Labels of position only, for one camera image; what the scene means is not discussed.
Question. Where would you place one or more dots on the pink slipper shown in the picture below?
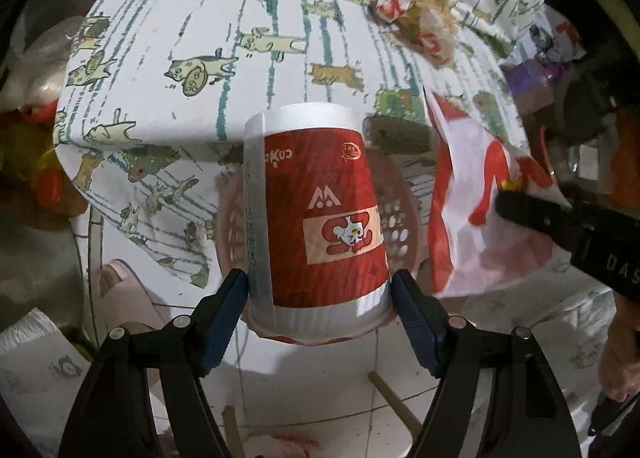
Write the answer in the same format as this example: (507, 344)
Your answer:
(124, 302)

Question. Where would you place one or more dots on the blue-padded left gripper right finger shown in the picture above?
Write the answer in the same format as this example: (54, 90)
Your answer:
(497, 395)

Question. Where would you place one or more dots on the red white paper food bag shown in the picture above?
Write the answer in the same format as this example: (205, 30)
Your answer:
(472, 250)

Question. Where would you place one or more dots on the purple plastic bottle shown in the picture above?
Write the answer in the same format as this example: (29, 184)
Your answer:
(532, 85)

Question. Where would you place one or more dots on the pink plastic trash basket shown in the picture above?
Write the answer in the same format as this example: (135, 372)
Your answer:
(404, 234)

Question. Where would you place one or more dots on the red white wrapper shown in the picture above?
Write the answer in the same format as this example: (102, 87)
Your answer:
(428, 25)

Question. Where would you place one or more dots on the person's right hand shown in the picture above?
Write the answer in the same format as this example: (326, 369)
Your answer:
(619, 363)

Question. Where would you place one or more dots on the red paper cup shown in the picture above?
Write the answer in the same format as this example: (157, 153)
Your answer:
(314, 246)

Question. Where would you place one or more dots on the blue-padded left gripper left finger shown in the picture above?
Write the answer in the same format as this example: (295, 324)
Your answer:
(112, 413)

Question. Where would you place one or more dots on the cartoon cat print tablecloth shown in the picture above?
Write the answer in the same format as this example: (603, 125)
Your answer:
(157, 93)

